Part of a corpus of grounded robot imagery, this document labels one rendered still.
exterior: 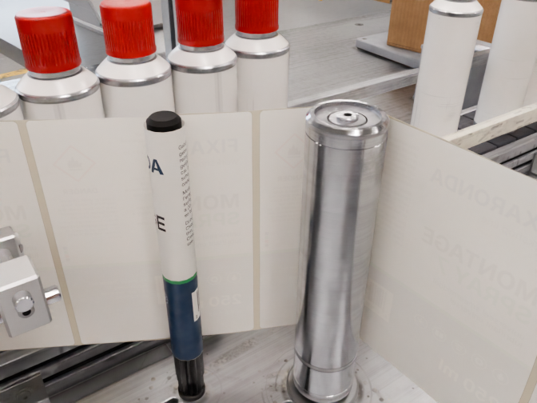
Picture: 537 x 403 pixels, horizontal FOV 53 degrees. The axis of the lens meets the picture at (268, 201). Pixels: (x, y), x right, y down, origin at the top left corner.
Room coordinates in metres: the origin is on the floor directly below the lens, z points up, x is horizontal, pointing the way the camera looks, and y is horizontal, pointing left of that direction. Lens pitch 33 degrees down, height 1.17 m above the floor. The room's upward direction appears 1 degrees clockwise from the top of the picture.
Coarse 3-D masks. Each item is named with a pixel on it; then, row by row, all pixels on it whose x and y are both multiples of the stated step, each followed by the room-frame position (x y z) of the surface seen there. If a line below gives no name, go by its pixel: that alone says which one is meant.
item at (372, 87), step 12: (480, 60) 0.66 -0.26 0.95; (408, 72) 0.59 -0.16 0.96; (360, 84) 0.55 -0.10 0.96; (372, 84) 0.55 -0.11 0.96; (384, 84) 0.56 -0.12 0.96; (396, 84) 0.57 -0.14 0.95; (408, 84) 0.58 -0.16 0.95; (312, 96) 0.51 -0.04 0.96; (324, 96) 0.51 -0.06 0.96; (336, 96) 0.52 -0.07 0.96; (348, 96) 0.53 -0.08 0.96; (360, 96) 0.54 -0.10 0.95
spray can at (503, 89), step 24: (504, 0) 0.62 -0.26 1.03; (528, 0) 0.60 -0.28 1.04; (504, 24) 0.62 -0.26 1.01; (528, 24) 0.60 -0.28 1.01; (504, 48) 0.61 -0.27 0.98; (528, 48) 0.60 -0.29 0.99; (504, 72) 0.61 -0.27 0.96; (528, 72) 0.61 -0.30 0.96; (480, 96) 0.63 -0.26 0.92; (504, 96) 0.60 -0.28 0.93; (480, 120) 0.62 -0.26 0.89
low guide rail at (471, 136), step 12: (528, 108) 0.60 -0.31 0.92; (492, 120) 0.57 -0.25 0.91; (504, 120) 0.57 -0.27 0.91; (516, 120) 0.58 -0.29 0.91; (528, 120) 0.60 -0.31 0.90; (456, 132) 0.53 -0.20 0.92; (468, 132) 0.53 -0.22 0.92; (480, 132) 0.54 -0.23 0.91; (492, 132) 0.56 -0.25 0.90; (504, 132) 0.57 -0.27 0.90; (456, 144) 0.52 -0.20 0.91; (468, 144) 0.53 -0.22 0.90
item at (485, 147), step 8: (472, 112) 0.67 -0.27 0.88; (464, 120) 0.64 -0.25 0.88; (472, 120) 0.64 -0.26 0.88; (464, 128) 0.62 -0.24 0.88; (520, 128) 0.62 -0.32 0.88; (528, 128) 0.62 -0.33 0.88; (536, 128) 0.62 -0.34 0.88; (504, 136) 0.60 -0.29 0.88; (512, 136) 0.60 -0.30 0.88; (520, 136) 0.60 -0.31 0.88; (480, 144) 0.58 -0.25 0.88; (488, 144) 0.58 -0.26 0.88; (496, 144) 0.58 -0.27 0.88; (504, 144) 0.58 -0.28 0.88; (480, 152) 0.55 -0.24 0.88; (0, 352) 0.26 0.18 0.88
